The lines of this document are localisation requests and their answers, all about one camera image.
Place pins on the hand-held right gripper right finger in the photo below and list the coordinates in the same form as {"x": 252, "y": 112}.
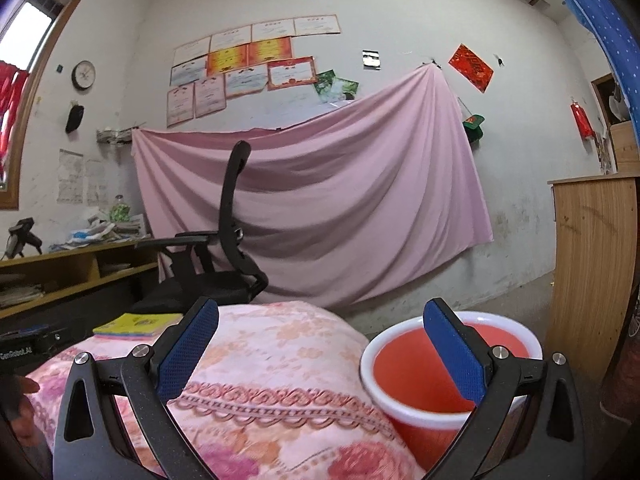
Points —
{"x": 457, "y": 355}

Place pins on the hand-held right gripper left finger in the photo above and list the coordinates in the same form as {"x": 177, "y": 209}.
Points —
{"x": 190, "y": 350}

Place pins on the red bucket with white rim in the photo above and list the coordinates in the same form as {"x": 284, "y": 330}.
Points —
{"x": 410, "y": 375}

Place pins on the person's left hand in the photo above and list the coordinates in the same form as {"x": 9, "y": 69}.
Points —
{"x": 27, "y": 405}

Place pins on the stack of shelf papers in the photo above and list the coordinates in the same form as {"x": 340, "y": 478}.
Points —
{"x": 20, "y": 296}

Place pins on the yellow book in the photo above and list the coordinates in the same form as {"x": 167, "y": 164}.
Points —
{"x": 135, "y": 321}

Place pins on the pink book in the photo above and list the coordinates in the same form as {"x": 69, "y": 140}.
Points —
{"x": 122, "y": 338}

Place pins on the floral pink blanket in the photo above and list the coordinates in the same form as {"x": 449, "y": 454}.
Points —
{"x": 280, "y": 360}

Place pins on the wooden desk with shelves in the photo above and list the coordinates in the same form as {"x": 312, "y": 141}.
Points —
{"x": 75, "y": 267}

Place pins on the small shelf paper stack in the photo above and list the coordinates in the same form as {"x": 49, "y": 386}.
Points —
{"x": 115, "y": 268}

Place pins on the black glue gun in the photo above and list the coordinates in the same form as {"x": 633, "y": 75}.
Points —
{"x": 22, "y": 237}

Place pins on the black office chair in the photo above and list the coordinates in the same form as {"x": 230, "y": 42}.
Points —
{"x": 235, "y": 240}

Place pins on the pile of papers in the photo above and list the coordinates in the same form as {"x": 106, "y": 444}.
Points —
{"x": 100, "y": 232}

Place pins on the glass jar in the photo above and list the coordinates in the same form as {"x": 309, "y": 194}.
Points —
{"x": 120, "y": 210}

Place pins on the wooden cabinet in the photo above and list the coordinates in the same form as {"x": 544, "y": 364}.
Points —
{"x": 590, "y": 270}

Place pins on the pink hanging cloth sheet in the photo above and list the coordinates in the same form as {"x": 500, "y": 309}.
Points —
{"x": 350, "y": 185}

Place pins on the green hat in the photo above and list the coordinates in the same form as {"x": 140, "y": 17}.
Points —
{"x": 473, "y": 127}

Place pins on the black hanging brush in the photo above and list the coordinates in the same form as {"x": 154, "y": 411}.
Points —
{"x": 75, "y": 119}

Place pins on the red hanging flags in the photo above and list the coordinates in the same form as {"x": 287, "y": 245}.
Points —
{"x": 12, "y": 105}

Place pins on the red hanging ornament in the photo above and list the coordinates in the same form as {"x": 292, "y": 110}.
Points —
{"x": 582, "y": 120}

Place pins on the wooden box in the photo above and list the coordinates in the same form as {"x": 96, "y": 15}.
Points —
{"x": 625, "y": 147}

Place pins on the green photo print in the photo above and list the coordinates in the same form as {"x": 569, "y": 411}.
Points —
{"x": 324, "y": 82}
{"x": 346, "y": 90}

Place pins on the blue dotted cloth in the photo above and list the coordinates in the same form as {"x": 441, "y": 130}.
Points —
{"x": 600, "y": 20}

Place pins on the white wall calendar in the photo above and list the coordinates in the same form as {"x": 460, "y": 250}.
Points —
{"x": 70, "y": 177}

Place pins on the white wall paper sheet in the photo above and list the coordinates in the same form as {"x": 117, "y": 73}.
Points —
{"x": 96, "y": 182}

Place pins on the round wall clock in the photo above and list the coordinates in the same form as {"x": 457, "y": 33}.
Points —
{"x": 83, "y": 74}

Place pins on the red paper wall poster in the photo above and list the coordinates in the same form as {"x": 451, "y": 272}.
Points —
{"x": 471, "y": 67}

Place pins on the wooden window frame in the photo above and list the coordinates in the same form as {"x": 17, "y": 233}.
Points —
{"x": 45, "y": 60}

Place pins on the group of wall certificates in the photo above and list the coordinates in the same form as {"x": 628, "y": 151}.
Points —
{"x": 250, "y": 60}

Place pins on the black wall hook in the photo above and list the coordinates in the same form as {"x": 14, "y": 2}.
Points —
{"x": 499, "y": 60}

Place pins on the silver wall sticker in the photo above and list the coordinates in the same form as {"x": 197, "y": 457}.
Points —
{"x": 372, "y": 59}

